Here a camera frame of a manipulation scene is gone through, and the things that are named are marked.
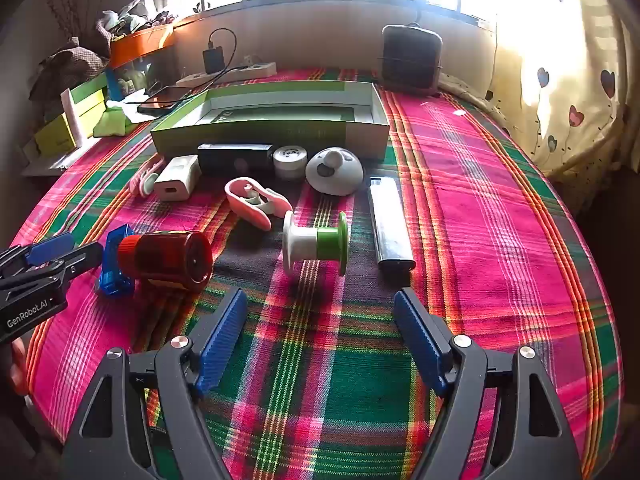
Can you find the orange plastic box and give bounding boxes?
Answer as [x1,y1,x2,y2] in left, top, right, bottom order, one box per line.
[109,22,176,68]

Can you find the brown checkered cloth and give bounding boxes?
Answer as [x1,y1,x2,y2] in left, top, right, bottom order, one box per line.
[27,35,108,101]

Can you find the dark green carton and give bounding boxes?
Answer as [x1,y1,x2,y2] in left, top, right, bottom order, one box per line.
[70,72,108,138]

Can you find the clear glass tank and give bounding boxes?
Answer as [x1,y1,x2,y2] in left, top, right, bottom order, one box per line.
[120,52,176,93]

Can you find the dried branches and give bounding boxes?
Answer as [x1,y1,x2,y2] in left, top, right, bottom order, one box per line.
[42,0,83,41]

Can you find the black charger adapter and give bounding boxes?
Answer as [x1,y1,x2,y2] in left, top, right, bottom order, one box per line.
[202,47,227,75]

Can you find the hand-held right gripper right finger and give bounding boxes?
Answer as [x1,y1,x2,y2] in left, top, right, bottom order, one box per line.
[393,287,583,480]

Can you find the plaid blanket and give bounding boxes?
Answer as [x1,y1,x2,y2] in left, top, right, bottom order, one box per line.
[10,67,621,480]

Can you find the green tissue packet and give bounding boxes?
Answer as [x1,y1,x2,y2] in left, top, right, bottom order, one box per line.
[92,102,136,138]

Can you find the blue translucent usb device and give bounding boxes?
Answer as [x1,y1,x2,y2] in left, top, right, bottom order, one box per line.
[96,223,136,297]

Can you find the white and green spool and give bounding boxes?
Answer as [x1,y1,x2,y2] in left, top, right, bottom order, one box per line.
[281,211,350,277]

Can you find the white tube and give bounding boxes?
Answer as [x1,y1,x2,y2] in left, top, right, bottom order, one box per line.
[60,89,83,150]

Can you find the black smartphone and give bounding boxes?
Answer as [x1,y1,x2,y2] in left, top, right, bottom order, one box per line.
[137,86,193,115]

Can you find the pink and white clip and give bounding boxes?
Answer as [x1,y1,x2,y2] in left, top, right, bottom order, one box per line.
[224,177,293,231]

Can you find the metal nail clipper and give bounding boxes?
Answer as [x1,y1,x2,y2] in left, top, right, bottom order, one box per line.
[196,142,275,177]

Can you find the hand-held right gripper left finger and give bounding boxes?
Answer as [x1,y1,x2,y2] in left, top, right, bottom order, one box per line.
[60,287,249,480]

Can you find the heart print curtain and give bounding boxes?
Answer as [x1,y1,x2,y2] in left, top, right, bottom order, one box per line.
[492,0,631,176]

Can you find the silver lighter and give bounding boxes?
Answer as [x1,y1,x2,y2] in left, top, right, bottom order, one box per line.
[367,175,416,274]

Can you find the white power strip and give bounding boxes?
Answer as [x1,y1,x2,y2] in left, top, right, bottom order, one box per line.
[176,61,277,87]

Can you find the white charger adapter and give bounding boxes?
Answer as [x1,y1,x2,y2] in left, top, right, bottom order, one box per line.
[153,154,202,202]

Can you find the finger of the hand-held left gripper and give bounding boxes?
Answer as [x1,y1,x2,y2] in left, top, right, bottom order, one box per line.
[27,241,104,286]
[0,232,77,276]

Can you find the small pink plastic clip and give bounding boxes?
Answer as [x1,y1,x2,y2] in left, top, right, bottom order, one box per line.
[129,156,167,197]

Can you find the person's left hand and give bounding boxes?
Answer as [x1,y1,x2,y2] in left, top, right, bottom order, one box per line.
[7,337,33,396]

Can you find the red plastic bottle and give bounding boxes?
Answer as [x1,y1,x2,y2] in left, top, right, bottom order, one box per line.
[117,230,214,292]

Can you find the white paper sheet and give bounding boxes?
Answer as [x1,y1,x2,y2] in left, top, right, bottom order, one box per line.
[107,100,151,126]

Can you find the blue carton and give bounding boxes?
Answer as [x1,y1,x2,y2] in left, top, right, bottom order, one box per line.
[105,67,128,101]

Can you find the panda face dome gadget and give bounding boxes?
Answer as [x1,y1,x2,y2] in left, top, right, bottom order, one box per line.
[305,147,364,197]

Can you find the green cardboard box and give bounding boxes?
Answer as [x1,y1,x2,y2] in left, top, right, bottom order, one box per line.
[150,80,391,163]

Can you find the small white round jar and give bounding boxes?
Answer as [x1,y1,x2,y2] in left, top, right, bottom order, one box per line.
[273,144,309,181]

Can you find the black charging cable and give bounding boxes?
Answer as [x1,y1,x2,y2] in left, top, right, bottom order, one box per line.
[122,27,251,108]

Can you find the grey space heater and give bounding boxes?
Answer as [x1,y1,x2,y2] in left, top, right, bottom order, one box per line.
[381,24,443,95]

